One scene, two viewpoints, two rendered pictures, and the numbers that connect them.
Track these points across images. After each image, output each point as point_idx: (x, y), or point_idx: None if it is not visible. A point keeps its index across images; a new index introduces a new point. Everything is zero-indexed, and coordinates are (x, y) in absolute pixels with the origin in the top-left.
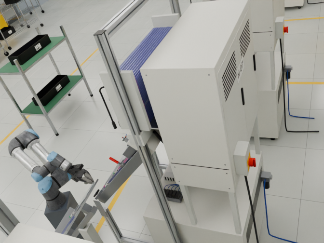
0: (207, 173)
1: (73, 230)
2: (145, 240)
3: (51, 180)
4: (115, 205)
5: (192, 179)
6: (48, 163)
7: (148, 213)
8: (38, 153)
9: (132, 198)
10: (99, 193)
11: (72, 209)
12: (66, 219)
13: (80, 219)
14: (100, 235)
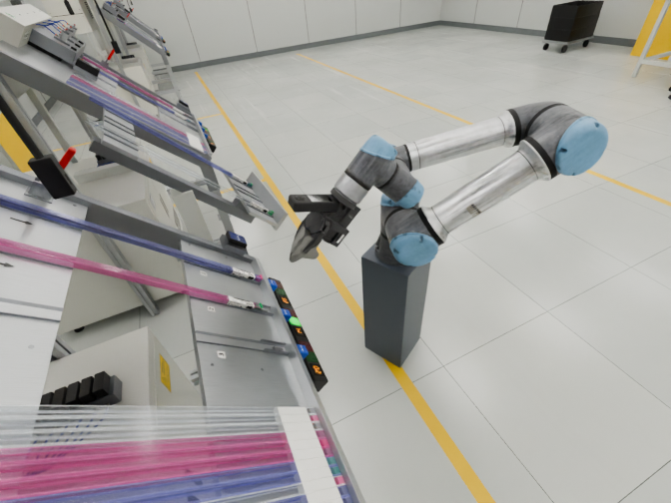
0: None
1: (235, 206)
2: None
3: (390, 203)
4: (431, 442)
5: None
6: None
7: (135, 336)
8: (486, 171)
9: (419, 496)
10: (223, 238)
11: (280, 218)
12: (271, 207)
13: (382, 314)
14: (381, 370)
